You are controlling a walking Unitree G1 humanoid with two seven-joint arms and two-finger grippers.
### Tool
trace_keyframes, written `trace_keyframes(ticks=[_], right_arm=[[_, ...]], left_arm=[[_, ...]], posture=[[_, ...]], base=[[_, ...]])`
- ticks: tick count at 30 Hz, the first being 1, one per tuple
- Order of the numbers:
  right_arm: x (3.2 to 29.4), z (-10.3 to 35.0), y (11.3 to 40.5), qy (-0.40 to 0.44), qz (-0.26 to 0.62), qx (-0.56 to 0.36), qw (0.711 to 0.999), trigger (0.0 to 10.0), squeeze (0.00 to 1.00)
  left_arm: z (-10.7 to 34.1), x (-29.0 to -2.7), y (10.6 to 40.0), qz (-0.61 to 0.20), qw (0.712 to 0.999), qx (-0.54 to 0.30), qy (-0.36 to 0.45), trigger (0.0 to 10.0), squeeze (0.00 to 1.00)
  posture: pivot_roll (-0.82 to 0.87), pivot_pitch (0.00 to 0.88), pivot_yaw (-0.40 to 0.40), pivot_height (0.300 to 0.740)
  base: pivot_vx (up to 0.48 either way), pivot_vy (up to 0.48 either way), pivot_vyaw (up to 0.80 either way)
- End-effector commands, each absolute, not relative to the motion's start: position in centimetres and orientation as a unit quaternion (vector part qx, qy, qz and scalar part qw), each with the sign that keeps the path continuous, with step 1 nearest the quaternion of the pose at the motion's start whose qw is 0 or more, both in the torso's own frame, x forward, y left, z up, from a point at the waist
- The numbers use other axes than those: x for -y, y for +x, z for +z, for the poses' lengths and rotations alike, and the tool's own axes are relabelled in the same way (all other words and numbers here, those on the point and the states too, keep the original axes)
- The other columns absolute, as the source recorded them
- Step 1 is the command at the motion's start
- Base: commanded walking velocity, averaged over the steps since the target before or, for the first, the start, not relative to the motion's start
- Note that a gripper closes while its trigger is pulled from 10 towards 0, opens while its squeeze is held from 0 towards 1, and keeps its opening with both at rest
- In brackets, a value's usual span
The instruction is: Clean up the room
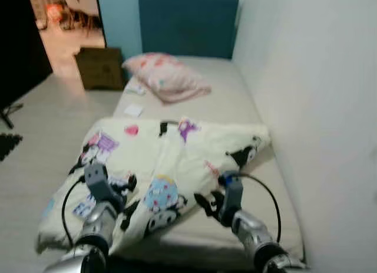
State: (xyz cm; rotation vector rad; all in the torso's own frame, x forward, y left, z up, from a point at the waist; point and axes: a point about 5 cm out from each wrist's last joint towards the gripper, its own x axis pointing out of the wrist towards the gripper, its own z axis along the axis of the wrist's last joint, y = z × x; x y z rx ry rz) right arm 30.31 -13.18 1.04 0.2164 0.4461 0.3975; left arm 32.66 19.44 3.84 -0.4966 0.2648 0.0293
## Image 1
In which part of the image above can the white paper tissue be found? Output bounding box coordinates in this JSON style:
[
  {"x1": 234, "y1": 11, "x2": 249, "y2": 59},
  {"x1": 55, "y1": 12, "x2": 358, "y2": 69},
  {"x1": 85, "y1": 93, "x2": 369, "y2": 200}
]
[{"x1": 124, "y1": 103, "x2": 144, "y2": 117}]

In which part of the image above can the cream cartoon print blanket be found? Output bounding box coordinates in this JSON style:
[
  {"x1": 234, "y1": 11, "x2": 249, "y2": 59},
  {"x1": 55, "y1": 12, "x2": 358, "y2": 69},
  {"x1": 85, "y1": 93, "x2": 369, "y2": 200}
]
[{"x1": 35, "y1": 117, "x2": 272, "y2": 255}]

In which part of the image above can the beige bed mattress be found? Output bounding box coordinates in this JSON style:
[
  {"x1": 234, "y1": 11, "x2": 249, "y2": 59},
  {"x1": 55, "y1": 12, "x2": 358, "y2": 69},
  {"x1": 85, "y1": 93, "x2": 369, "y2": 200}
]
[{"x1": 35, "y1": 54, "x2": 305, "y2": 271}]

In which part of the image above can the black floor mat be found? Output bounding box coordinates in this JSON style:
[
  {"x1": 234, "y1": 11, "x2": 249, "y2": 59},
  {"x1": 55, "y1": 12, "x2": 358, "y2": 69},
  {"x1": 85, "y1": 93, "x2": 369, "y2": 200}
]
[{"x1": 0, "y1": 133, "x2": 23, "y2": 162}]

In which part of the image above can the blue upholstered headboard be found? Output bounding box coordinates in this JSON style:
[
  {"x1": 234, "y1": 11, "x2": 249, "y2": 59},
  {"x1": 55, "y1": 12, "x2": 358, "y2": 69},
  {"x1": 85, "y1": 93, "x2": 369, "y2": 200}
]
[{"x1": 138, "y1": 0, "x2": 239, "y2": 60}]

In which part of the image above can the brown cardboard box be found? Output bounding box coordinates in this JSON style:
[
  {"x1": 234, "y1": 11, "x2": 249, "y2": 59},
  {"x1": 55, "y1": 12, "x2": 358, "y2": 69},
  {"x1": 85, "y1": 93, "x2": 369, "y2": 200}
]
[{"x1": 74, "y1": 47, "x2": 125, "y2": 91}]

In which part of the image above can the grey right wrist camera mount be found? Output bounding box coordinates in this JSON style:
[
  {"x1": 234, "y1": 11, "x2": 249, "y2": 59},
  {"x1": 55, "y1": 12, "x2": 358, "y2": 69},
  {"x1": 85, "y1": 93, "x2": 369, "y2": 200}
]
[{"x1": 224, "y1": 176, "x2": 244, "y2": 222}]

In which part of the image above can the orange bag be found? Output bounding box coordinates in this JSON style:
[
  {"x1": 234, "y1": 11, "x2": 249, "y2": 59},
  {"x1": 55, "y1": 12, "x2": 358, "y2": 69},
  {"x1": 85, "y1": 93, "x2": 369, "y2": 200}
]
[{"x1": 46, "y1": 3, "x2": 64, "y2": 23}]

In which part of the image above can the white dining chair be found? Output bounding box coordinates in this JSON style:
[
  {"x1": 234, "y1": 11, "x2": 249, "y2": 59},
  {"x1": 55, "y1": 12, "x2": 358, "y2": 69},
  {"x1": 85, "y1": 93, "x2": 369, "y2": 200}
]
[
  {"x1": 62, "y1": 0, "x2": 83, "y2": 29},
  {"x1": 80, "y1": 0, "x2": 102, "y2": 35}
]

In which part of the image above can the black standing panel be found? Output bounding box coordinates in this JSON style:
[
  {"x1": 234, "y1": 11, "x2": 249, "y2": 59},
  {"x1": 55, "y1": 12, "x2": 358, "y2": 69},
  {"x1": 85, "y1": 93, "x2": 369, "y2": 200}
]
[{"x1": 0, "y1": 0, "x2": 54, "y2": 130}]

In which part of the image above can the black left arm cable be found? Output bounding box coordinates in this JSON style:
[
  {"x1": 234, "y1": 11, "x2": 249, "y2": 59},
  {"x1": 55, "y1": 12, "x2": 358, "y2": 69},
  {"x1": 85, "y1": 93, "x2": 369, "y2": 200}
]
[{"x1": 61, "y1": 174, "x2": 89, "y2": 247}]

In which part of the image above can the pink patterned pillow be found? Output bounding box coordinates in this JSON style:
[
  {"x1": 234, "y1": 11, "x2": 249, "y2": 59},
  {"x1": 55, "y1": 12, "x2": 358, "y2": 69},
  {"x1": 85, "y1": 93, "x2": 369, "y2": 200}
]
[{"x1": 122, "y1": 52, "x2": 211, "y2": 104}]

